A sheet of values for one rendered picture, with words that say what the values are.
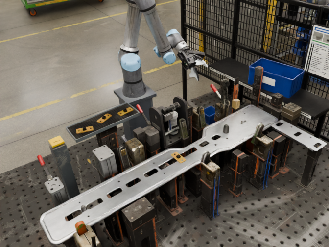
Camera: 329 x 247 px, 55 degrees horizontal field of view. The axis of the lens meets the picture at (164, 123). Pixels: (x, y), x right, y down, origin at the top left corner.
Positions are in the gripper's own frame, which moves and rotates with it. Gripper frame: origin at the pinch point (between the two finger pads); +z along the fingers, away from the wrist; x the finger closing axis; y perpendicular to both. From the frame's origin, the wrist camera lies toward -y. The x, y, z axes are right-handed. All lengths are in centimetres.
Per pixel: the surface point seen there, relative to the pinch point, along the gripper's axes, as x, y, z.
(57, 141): -2, 95, 2
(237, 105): -0.4, -7.2, 27.0
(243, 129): 5.0, 3.5, 42.0
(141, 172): 1, 67, 36
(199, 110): 1.9, 18.6, 20.0
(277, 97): 10.4, -27.1, 36.1
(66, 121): -202, 43, -93
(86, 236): 17, 105, 50
